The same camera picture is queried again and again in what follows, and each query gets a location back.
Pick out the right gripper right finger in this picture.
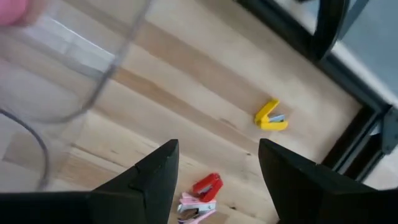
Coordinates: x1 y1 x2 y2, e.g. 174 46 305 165
258 138 374 224

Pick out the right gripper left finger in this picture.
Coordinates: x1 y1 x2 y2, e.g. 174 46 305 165
88 139 180 224

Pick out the red staple remover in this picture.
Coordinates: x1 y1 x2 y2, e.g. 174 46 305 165
192 172 224 203

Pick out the yellow staple remover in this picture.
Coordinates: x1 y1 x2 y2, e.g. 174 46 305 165
254 98 289 131

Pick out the clear plastic bin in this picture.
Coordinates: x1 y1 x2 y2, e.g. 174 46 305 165
0 0 153 190
0 108 50 191

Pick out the black aluminium table frame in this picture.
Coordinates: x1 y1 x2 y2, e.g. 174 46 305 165
233 0 398 183

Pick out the frame corner bracket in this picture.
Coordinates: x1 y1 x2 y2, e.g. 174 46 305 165
381 107 398 155

